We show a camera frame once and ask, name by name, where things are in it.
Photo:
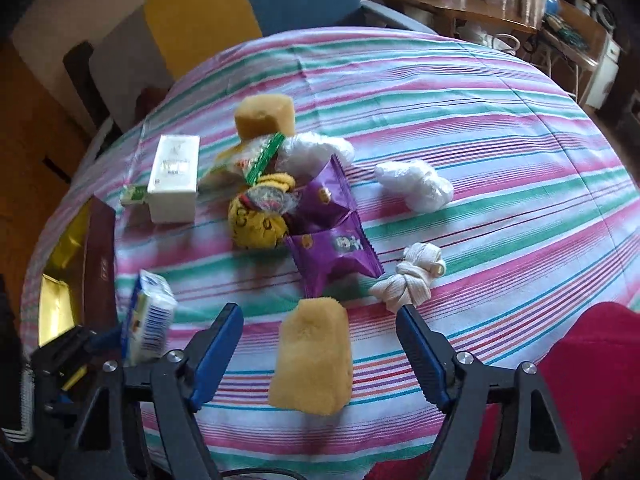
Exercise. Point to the small green box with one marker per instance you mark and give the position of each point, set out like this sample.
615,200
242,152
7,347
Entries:
133,195

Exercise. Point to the clear candy bag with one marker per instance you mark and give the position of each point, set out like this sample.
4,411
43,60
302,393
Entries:
269,199

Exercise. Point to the multicolour headboard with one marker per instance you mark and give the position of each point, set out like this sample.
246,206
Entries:
163,40

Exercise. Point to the white plastic bag ball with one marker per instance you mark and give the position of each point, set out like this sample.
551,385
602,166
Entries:
305,154

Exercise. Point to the gold storage box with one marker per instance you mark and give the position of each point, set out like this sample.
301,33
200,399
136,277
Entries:
77,282

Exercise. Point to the green yellow snack bag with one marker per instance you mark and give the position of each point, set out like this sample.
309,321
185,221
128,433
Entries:
244,162

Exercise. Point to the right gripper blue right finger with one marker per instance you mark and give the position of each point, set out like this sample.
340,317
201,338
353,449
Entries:
429,355

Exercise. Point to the wooden desk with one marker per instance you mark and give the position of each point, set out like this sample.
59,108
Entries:
468,10

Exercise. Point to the striped bed sheet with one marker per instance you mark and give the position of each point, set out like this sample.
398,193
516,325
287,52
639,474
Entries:
490,197

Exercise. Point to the yellow sponge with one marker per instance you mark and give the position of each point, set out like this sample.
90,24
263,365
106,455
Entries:
313,373
264,114

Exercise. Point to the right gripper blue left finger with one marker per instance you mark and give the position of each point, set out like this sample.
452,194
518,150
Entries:
209,354

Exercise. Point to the purple snack packet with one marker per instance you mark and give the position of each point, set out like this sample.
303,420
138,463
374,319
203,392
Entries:
324,201
328,255

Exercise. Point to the wooden shelf unit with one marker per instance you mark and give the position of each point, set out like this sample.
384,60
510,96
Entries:
578,51

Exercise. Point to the blue tissue pack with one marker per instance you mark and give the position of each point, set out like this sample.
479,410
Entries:
150,313

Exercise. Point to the white cardboard box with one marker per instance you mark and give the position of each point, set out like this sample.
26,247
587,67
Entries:
173,182

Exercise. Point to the red blanket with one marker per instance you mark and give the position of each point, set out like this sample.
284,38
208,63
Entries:
574,415

